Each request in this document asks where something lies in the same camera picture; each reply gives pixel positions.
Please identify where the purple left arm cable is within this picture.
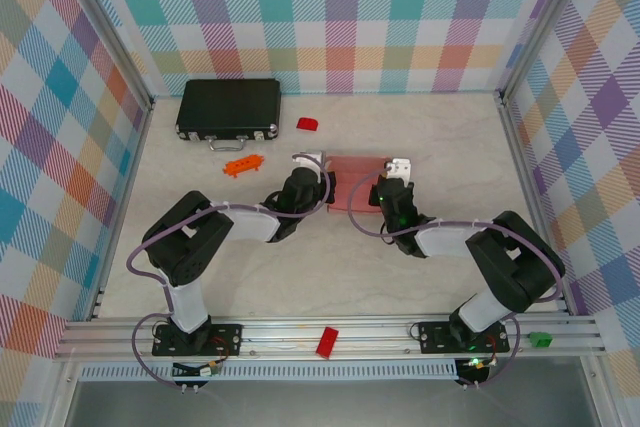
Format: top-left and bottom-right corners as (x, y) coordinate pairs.
(126, 154), (335, 391)

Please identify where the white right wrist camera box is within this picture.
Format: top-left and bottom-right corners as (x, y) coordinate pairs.
(384, 156), (414, 182)

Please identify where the small connector with green light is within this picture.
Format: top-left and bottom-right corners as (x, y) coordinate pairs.
(455, 355), (501, 389)

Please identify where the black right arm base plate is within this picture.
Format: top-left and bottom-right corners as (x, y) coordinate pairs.
(417, 319), (511, 354)

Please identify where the grey metal panel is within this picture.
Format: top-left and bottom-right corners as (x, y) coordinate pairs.
(64, 379), (606, 427)

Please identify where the orange toy block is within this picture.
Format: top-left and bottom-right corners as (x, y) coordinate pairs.
(223, 153), (265, 178)

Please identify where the aluminium corner post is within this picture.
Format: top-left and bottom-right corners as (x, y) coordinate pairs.
(57, 0), (156, 111)
(498, 0), (596, 98)

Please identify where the small connector with wires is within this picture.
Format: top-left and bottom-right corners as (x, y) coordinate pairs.
(172, 360), (224, 393)

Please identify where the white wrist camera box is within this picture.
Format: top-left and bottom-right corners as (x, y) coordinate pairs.
(384, 156), (414, 182)
(291, 149), (327, 171)

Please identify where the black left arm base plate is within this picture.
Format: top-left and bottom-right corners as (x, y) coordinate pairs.
(151, 322), (245, 358)

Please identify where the black case with metal handle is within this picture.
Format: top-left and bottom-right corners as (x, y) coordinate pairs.
(174, 78), (282, 153)

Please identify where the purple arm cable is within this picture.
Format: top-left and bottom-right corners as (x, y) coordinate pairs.
(346, 169), (564, 391)
(126, 154), (335, 391)

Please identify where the aluminium frame rail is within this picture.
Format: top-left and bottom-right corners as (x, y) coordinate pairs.
(54, 314), (606, 363)

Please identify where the aluminium side rail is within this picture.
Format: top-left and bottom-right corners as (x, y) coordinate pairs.
(498, 91), (575, 317)
(88, 96), (155, 322)

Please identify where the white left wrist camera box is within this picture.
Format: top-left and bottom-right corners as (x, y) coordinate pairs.
(291, 149), (327, 171)

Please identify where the white slotted cable duct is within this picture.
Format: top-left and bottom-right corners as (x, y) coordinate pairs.
(79, 360), (461, 382)

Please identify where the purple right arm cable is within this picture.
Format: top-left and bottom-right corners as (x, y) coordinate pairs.
(346, 169), (564, 391)

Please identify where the pink paper box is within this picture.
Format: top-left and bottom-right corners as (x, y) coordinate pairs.
(324, 154), (396, 214)

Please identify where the red toy brick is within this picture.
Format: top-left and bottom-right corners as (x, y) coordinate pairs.
(315, 326), (340, 359)

